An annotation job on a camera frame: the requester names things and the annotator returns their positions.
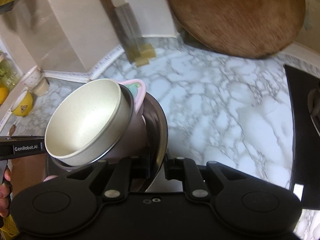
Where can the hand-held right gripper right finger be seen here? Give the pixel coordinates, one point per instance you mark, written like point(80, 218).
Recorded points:
point(190, 175)

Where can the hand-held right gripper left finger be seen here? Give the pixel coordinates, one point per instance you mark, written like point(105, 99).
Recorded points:
point(122, 175)

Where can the stainless steel bowl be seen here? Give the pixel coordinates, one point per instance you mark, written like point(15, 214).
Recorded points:
point(156, 130)

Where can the pink pot with steel lining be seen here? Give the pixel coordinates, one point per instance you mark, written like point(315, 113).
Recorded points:
point(136, 120)

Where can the cream bowl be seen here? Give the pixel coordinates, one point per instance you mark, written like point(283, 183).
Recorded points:
point(87, 122)

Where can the person's left hand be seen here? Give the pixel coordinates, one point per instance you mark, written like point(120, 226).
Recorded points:
point(4, 195)

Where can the yellow ceramic bowl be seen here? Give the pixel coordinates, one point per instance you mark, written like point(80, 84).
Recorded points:
point(23, 106)

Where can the yellow mug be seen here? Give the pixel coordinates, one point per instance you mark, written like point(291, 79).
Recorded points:
point(3, 95)

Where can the clear plastic container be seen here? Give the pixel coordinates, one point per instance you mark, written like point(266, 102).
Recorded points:
point(42, 87)

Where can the white floral bowl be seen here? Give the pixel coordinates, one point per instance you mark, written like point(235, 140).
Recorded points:
point(31, 77)

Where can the yellow mesh basket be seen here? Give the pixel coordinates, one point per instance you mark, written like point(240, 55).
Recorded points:
point(10, 226)

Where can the black stove top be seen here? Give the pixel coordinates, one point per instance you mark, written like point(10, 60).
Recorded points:
point(302, 130)

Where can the round wooden cutting board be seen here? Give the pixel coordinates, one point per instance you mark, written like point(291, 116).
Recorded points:
point(235, 17)

